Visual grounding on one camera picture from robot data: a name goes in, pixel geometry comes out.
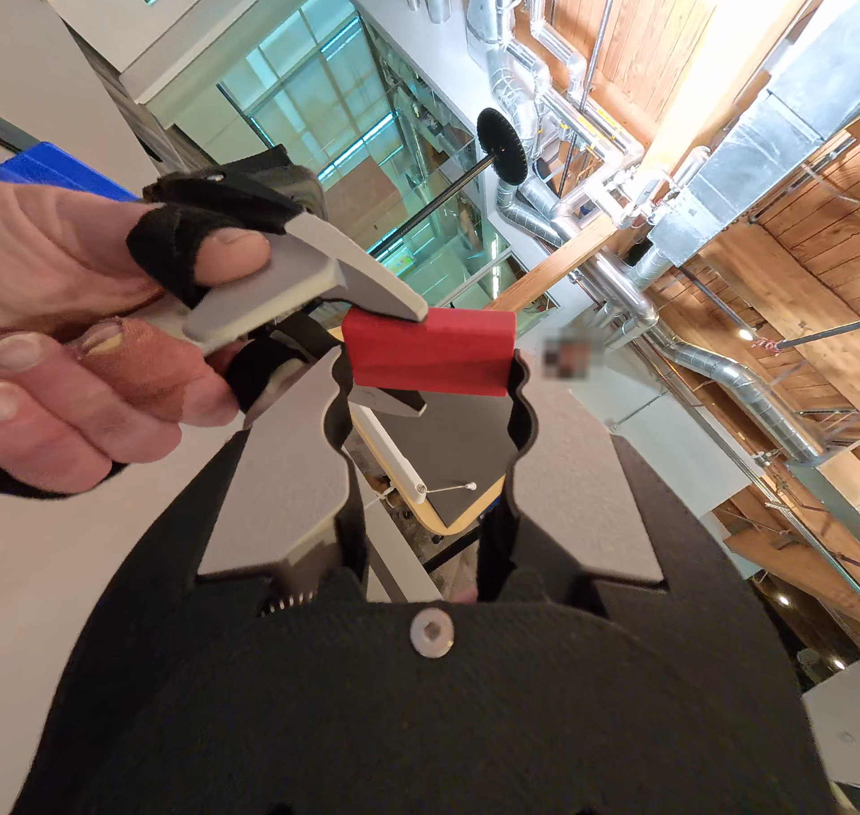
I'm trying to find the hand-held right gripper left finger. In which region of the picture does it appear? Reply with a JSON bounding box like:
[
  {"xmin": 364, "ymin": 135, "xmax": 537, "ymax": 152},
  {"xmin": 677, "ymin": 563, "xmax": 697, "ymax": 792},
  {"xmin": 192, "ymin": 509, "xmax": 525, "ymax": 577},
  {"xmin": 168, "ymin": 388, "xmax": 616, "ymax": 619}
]
[{"xmin": 199, "ymin": 348, "xmax": 366, "ymax": 588}]

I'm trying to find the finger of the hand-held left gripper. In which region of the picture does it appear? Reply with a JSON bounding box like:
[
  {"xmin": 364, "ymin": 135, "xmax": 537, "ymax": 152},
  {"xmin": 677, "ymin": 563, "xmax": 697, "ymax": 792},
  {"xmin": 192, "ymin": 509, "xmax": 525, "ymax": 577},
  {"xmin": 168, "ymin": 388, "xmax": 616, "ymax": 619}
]
[
  {"xmin": 182, "ymin": 211, "xmax": 431, "ymax": 355},
  {"xmin": 353, "ymin": 386, "xmax": 428, "ymax": 420}
]

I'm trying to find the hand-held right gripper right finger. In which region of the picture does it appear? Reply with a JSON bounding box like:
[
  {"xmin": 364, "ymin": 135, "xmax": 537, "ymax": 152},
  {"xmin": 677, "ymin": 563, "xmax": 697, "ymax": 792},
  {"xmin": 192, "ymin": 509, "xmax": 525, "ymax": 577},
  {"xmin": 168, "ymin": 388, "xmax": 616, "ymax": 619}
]
[{"xmin": 477, "ymin": 349, "xmax": 666, "ymax": 598}]

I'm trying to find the red toy block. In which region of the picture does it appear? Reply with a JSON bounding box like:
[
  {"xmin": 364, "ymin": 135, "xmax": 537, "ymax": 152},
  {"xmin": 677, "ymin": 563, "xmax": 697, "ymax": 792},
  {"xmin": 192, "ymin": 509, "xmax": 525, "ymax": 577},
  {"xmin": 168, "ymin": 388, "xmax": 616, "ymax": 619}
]
[{"xmin": 340, "ymin": 308, "xmax": 518, "ymax": 397}]

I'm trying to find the person's left hand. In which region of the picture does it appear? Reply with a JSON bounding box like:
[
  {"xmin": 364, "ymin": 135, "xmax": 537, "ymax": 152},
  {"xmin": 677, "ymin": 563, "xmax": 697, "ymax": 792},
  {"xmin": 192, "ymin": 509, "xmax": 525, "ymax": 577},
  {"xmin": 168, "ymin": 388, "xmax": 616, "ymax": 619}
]
[{"xmin": 0, "ymin": 181, "xmax": 276, "ymax": 498}]

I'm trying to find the blue plastic bin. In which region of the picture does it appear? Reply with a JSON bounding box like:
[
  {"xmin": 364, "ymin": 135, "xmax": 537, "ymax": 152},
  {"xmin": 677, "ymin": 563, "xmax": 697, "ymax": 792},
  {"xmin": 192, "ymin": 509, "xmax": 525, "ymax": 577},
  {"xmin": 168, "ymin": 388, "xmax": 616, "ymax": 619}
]
[{"xmin": 0, "ymin": 141, "xmax": 135, "ymax": 205}]

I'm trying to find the wooden beam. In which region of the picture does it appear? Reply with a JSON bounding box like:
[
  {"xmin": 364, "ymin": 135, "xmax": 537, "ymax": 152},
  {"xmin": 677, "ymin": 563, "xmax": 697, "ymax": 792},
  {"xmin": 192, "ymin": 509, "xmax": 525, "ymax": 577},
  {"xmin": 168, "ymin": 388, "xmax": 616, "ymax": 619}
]
[{"xmin": 491, "ymin": 218, "xmax": 619, "ymax": 312}]

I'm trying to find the black disc on pole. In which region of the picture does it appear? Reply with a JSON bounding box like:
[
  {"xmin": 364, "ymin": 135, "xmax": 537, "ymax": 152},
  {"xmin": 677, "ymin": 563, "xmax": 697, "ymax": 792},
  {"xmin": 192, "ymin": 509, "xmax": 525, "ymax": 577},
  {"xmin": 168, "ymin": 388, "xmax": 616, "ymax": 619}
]
[{"xmin": 370, "ymin": 107, "xmax": 529, "ymax": 258}]

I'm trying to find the silver ventilation duct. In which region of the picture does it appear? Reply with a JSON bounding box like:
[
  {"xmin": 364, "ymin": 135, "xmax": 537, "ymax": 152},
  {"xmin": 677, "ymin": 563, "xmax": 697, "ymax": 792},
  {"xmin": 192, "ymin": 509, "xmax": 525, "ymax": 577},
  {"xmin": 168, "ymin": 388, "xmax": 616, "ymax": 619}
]
[{"xmin": 464, "ymin": 0, "xmax": 834, "ymax": 467}]

